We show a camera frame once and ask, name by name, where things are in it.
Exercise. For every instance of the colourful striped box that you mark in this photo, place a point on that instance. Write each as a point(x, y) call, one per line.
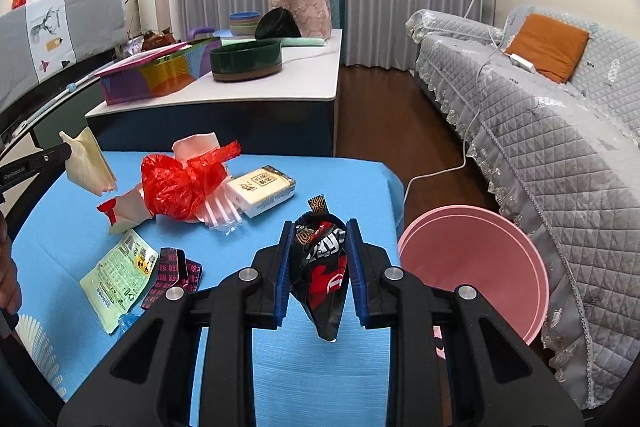
point(150, 79)

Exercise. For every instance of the black red snack wrapper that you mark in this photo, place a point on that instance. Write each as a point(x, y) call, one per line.
point(325, 267)

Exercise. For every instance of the clear plastic scrap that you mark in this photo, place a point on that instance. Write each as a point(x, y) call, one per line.
point(131, 322)

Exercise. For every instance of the pink fabric basket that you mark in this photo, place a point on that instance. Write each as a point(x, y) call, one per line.
point(310, 14)

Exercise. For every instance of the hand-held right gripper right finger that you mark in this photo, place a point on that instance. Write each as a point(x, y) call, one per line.
point(354, 267)

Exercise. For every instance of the black television frame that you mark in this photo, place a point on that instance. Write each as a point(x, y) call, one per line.
point(15, 107)

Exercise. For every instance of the clear plastic fork packet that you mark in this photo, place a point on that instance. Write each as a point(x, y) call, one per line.
point(220, 214)

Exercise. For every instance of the grey quilted sofa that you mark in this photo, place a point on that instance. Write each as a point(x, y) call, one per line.
point(525, 147)

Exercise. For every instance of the green printed packet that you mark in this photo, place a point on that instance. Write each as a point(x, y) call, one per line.
point(115, 277)

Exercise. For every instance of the dark maroon wrapper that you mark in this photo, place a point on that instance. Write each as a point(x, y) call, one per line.
point(167, 274)

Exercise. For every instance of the orange cushion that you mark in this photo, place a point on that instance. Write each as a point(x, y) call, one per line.
point(547, 44)

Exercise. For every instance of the dark green basin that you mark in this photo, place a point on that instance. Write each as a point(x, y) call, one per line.
point(245, 59)

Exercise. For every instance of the cream paper wrapper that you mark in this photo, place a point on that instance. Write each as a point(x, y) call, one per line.
point(90, 162)

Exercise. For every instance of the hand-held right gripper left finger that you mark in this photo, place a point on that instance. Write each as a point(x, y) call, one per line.
point(285, 267)

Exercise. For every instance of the white ribbed object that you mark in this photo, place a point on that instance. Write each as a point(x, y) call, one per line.
point(40, 357)

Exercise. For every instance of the beige rectangular box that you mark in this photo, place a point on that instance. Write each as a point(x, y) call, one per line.
point(260, 194)

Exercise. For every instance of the red plastic bag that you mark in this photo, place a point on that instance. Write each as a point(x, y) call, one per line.
point(170, 187)

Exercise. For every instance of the white power adapter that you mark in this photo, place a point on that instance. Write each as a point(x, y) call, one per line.
point(521, 61)

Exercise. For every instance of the pink plastic bin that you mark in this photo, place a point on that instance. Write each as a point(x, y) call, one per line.
point(465, 257)

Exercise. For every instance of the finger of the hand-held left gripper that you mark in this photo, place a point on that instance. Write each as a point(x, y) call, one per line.
point(40, 162)

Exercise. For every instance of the person's left hand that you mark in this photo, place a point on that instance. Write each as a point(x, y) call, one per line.
point(9, 277)

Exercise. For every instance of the brown ornament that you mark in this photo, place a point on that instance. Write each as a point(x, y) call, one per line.
point(159, 42)

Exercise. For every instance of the pale pink paper wrapper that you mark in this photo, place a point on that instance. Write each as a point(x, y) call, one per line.
point(197, 146)

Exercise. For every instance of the mint green tray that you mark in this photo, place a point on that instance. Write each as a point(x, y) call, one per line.
point(305, 42)

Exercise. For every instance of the white top coffee table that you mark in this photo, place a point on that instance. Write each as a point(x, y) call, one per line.
point(280, 87)

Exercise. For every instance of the crumpled white red paper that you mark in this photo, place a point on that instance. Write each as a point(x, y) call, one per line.
point(127, 209)

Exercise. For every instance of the grey television dust cover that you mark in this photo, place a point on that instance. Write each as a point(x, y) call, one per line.
point(90, 17)

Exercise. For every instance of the stack of colourful bowls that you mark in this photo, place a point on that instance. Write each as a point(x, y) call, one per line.
point(244, 24)

